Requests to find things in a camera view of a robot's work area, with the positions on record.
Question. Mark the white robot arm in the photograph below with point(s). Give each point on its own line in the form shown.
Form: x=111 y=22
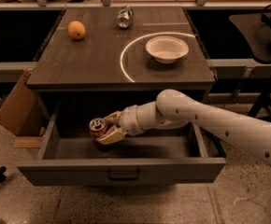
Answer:
x=173 y=109

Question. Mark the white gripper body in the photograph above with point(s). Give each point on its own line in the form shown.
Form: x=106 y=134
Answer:
x=128 y=119

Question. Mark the red coke can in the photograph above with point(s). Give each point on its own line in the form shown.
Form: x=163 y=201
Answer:
x=97 y=127

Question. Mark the open grey top drawer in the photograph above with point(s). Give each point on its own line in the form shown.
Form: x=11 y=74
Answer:
x=68 y=155

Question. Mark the dark wooden cabinet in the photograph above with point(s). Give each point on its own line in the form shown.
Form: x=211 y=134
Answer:
x=109 y=58

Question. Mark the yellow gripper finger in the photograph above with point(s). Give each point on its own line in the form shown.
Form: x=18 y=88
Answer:
x=113 y=135
x=113 y=118

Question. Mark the orange fruit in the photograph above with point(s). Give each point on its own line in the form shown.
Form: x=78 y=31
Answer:
x=76 y=30

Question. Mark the black drawer handle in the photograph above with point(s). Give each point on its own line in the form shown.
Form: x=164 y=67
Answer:
x=123 y=175

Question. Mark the brown cardboard piece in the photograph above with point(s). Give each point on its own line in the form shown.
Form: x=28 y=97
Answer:
x=21 y=115

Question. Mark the white paper bowl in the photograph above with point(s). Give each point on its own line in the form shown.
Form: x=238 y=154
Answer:
x=166 y=49

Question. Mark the green soda can lying down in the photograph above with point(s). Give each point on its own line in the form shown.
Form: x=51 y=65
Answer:
x=125 y=17

